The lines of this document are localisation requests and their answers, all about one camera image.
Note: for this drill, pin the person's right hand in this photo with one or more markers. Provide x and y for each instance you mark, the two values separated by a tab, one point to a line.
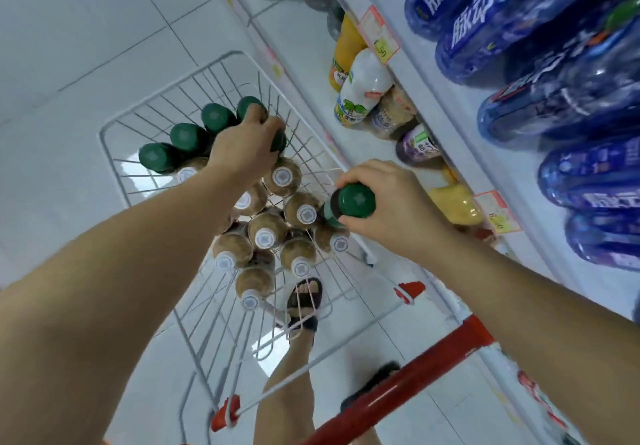
400	210

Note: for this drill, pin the person's left hand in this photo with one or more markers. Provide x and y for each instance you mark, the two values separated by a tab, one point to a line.
245	150

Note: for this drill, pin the green-capped dark coffee bottle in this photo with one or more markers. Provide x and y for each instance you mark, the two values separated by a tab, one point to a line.
356	201
279	144

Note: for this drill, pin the row of Starbucks bottles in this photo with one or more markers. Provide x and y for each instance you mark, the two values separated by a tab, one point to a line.
189	137

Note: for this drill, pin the bunch of white-capped tan bottles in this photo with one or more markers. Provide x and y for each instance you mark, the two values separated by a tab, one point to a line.
265	230

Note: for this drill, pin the store shelving unit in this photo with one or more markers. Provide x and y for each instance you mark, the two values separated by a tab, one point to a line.
520	175

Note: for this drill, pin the red-handled white wire cart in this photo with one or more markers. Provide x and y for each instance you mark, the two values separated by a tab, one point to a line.
415	379

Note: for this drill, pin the person's right forearm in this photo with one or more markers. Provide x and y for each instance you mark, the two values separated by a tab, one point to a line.
550	335

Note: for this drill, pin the person's left forearm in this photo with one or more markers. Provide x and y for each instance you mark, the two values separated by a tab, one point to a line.
100	310

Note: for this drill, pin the purple juice bottle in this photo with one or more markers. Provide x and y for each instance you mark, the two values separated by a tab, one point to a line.
420	145

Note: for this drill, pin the white green-label juice bottle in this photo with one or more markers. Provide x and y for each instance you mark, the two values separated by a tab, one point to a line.
362	90

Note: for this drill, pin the person's left black sandal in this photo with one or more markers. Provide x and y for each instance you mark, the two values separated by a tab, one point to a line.
305	305

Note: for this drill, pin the person's black sandal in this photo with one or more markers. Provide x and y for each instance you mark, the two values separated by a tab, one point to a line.
370	384
305	305

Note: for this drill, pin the yellow juice bottle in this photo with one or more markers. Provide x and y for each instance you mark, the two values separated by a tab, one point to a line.
345	55

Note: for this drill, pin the person's right black sandal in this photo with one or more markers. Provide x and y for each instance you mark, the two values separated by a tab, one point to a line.
370	384

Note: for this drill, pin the person's left leg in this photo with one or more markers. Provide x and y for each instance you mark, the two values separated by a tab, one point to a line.
285	399

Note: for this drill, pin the red white drink carton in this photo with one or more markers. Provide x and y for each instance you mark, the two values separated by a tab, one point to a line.
482	234

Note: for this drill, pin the red yellow price tag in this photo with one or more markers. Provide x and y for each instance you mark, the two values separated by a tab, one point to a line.
497	212
379	35

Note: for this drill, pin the row of blue drink bottles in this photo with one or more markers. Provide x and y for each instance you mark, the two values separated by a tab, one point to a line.
475	10

